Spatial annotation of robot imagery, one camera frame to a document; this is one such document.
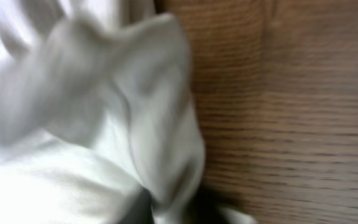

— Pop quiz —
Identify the white t-shirt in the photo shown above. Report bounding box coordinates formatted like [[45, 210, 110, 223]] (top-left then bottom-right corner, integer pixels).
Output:
[[0, 1, 254, 224]]

